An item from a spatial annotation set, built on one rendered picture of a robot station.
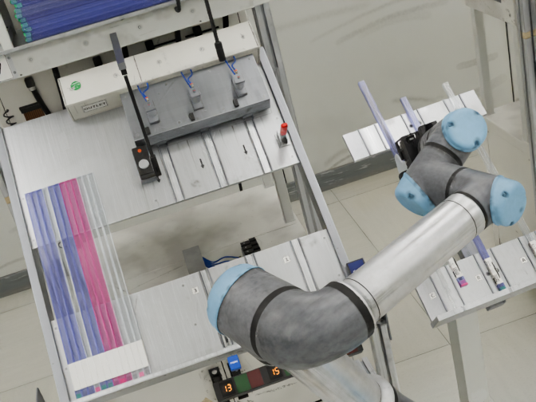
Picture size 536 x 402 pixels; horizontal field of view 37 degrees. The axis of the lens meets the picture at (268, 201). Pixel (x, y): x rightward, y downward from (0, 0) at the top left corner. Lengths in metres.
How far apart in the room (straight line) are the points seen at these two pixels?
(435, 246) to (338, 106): 2.60
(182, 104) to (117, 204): 0.29
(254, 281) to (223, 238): 1.24
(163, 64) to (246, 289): 0.93
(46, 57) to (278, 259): 0.72
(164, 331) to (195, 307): 0.09
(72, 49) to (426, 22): 2.18
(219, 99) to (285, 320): 0.93
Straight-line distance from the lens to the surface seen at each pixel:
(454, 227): 1.24
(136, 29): 1.97
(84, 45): 1.98
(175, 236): 2.52
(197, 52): 1.99
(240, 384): 1.79
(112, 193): 1.94
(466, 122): 1.40
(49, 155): 2.02
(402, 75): 3.84
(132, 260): 2.47
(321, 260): 1.85
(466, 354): 2.12
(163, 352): 1.81
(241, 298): 1.17
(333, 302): 1.11
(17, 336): 3.59
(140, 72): 1.98
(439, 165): 1.37
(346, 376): 1.36
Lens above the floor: 1.78
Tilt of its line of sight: 27 degrees down
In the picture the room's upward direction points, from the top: 15 degrees counter-clockwise
